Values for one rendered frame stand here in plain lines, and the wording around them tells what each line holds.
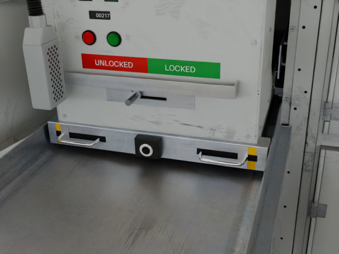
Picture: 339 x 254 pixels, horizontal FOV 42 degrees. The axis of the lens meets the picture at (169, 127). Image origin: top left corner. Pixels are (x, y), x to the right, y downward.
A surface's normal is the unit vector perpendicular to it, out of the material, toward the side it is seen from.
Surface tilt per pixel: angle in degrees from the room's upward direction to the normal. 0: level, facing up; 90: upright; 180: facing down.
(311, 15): 90
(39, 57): 90
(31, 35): 61
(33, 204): 0
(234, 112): 90
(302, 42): 90
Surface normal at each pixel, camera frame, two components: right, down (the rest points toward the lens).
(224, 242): -0.03, -0.90
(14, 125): 0.87, 0.19
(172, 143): -0.30, 0.42
